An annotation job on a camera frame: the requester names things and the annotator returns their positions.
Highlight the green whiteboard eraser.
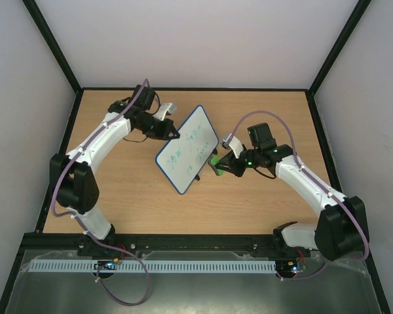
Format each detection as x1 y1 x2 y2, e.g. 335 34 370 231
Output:
208 154 224 176

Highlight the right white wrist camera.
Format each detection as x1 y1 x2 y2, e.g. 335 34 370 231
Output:
221 133 245 159

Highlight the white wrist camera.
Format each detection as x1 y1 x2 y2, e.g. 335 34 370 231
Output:
153 103 177 121
221 133 245 159

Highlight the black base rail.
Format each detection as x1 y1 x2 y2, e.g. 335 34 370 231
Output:
19 232 314 260

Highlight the light blue slotted cable duct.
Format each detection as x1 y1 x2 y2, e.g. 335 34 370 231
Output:
27 260 276 274

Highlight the metal wire whiteboard stand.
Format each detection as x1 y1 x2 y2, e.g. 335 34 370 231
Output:
194 148 217 181

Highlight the blue framed whiteboard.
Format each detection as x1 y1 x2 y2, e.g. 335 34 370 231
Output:
155 105 219 195

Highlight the black metal frame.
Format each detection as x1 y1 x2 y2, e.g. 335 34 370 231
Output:
0 1 390 313

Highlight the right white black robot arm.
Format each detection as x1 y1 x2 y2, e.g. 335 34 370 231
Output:
208 123 369 261

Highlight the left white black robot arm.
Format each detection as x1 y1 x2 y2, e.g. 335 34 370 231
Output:
49 82 180 240

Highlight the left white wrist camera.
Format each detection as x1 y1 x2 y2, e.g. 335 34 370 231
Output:
153 103 177 121

